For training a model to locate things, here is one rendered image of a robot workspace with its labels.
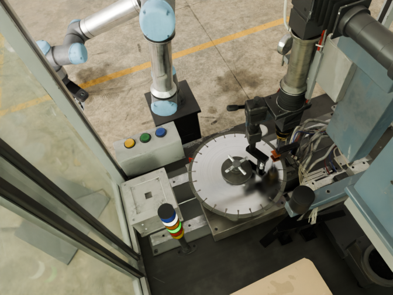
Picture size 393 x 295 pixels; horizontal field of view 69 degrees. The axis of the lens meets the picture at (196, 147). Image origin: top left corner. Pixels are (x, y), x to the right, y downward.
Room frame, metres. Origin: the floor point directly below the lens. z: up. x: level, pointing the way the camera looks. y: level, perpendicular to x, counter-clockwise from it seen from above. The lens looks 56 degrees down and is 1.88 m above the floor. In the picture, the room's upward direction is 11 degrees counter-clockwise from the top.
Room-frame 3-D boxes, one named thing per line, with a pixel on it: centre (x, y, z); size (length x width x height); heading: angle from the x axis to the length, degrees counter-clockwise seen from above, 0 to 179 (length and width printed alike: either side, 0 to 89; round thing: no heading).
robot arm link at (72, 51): (1.01, 0.40, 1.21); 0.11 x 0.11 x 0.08; 82
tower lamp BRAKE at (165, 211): (0.30, 0.11, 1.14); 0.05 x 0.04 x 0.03; 10
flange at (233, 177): (0.49, -0.13, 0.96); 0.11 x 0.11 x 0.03
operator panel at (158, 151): (0.74, 0.21, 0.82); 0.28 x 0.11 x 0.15; 100
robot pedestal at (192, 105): (1.08, 0.08, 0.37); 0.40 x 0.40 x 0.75; 10
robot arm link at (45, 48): (1.00, 0.50, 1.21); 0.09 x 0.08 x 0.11; 82
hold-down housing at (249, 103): (0.53, -0.19, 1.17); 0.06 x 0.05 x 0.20; 91
